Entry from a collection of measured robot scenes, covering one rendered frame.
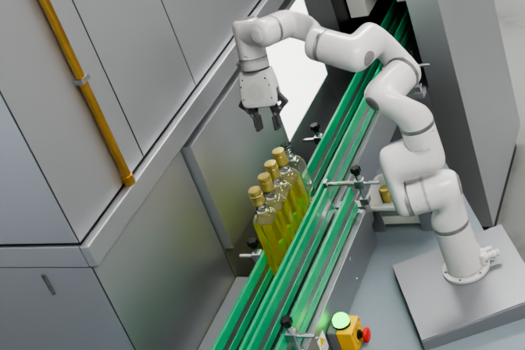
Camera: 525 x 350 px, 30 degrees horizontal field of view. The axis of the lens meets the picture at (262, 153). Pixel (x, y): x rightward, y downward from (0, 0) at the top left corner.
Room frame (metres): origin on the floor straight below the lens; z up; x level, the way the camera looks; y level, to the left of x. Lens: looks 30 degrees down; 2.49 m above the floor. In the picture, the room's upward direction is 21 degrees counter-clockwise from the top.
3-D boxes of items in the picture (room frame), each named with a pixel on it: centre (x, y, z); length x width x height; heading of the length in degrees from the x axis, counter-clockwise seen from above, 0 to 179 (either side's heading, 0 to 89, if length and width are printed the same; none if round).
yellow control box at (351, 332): (1.93, -0.04, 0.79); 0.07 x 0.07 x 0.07; 58
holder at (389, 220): (2.39, -0.33, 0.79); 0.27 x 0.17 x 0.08; 58
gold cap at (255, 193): (2.16, 0.05, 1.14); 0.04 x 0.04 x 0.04
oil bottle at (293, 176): (2.30, -0.04, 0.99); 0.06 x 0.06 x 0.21; 58
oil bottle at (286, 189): (2.25, -0.01, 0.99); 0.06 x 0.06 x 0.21; 59
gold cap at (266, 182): (2.20, 0.02, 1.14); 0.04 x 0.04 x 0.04
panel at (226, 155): (2.59, -0.06, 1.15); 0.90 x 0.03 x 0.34; 148
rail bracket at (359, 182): (2.33, -0.21, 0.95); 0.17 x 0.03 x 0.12; 58
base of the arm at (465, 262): (2.00, -0.40, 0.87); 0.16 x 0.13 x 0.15; 84
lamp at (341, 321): (1.94, -0.04, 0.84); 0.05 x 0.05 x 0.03
